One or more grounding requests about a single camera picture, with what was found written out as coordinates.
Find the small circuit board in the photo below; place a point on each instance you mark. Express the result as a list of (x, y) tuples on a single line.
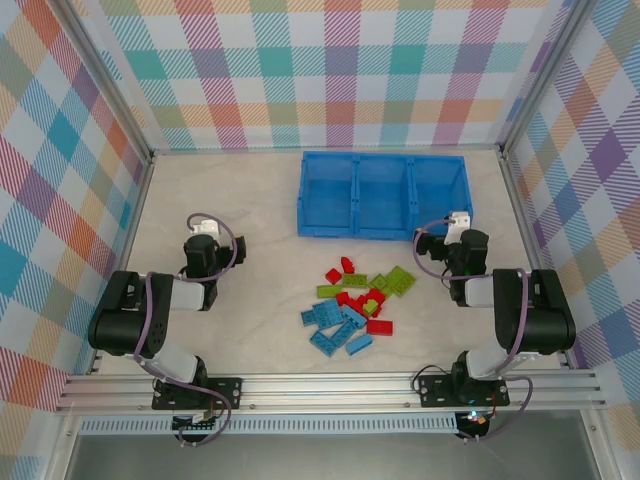
[(197, 421), (475, 417)]

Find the aluminium frame post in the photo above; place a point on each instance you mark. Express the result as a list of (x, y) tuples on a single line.
[(544, 75), (113, 85)]

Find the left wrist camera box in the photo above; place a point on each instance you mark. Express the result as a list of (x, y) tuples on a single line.
[(206, 227)]

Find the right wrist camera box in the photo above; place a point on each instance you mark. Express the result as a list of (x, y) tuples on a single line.
[(460, 220)]

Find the aluminium mounting rail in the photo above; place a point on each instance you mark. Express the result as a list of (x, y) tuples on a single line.
[(325, 392)]

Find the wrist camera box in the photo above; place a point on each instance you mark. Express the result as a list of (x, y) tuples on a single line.
[(206, 227), (460, 220)]

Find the large blue lego brick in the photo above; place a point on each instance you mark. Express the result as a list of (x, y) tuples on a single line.
[(327, 314)]

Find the aluminium side rail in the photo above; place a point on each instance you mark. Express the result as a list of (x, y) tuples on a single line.
[(134, 220), (527, 225)]

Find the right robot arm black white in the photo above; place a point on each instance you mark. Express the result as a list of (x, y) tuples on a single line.
[(535, 320)]

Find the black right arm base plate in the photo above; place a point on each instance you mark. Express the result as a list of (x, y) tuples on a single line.
[(432, 390)]

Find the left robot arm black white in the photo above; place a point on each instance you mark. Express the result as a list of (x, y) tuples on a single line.
[(125, 320)]

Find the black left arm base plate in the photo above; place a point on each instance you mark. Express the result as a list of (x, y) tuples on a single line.
[(230, 392)]

